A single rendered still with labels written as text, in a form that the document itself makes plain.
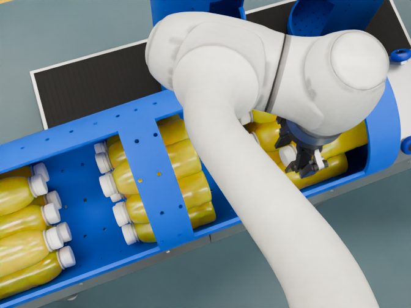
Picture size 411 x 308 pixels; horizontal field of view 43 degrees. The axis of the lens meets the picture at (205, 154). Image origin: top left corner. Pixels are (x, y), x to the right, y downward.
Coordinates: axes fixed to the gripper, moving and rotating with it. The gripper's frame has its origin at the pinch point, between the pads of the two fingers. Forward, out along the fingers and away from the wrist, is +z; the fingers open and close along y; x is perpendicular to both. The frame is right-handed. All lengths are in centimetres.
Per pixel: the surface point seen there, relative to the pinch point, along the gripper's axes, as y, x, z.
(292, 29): 62, -45, 92
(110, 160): 10.4, 31.8, 1.0
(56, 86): 73, 48, 97
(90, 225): 2.7, 40.9, 16.1
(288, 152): 0.3, -0.1, 1.0
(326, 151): -2.0, -6.9, 0.8
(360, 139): -1.9, -14.1, 1.4
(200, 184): 0.1, 17.7, -0.2
